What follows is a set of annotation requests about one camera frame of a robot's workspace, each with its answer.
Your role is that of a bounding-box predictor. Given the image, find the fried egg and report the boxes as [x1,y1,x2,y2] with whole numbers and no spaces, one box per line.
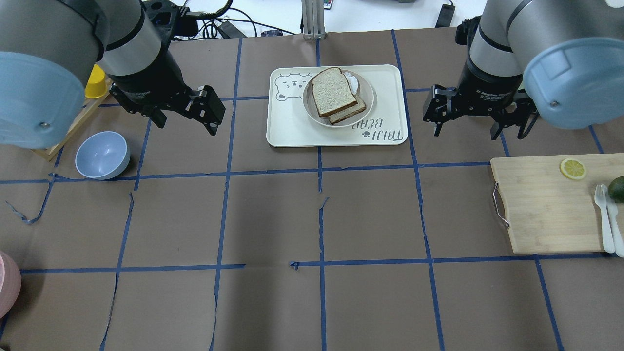
[343,71,360,96]

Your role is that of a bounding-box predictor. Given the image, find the black power adapter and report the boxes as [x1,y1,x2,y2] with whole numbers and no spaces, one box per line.
[435,2,455,27]

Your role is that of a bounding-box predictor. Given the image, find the yellow mug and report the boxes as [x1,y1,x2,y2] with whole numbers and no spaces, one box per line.
[84,64,108,98]

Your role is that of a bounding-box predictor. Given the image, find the bread slice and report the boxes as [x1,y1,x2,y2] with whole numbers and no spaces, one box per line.
[310,67,357,118]
[328,95,367,125]

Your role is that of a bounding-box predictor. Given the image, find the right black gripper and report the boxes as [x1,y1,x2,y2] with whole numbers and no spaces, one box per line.
[423,58,539,140]

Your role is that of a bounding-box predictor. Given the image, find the blue bowl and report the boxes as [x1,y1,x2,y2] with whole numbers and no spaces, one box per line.
[74,131,131,180]

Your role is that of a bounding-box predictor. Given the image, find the white plastic spoon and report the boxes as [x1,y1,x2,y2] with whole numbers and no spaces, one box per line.
[600,184,624,258]

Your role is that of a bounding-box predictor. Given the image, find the white plastic fork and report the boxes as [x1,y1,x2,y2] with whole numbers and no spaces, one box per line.
[594,184,615,254]

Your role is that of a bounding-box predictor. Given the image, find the wooden cutting board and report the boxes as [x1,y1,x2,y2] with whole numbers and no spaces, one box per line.
[490,153,624,254]

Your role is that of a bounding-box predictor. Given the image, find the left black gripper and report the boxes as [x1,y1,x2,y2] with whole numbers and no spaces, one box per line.
[110,49,226,136]

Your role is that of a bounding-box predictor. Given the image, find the avocado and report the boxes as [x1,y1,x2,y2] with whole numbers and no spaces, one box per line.
[607,175,624,204]

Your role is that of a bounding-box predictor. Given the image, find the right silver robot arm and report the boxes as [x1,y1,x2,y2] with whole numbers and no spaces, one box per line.
[423,0,624,140]

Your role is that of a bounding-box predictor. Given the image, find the pink bowl with ice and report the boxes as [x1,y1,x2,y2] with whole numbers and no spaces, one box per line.
[0,251,21,318]

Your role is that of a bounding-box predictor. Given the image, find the wooden mug rack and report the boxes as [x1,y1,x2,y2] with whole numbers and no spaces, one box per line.
[30,90,115,162]

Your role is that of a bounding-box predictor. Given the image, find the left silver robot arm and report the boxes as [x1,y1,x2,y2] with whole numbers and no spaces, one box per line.
[0,0,225,149]

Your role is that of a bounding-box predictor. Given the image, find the cream bear tray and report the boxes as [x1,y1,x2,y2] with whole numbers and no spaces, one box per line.
[267,64,408,147]

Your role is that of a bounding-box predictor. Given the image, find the lemon slice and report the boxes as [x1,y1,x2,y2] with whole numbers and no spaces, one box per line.
[559,158,587,180]

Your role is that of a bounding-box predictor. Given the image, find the beige round plate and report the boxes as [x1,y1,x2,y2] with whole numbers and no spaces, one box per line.
[302,67,377,128]

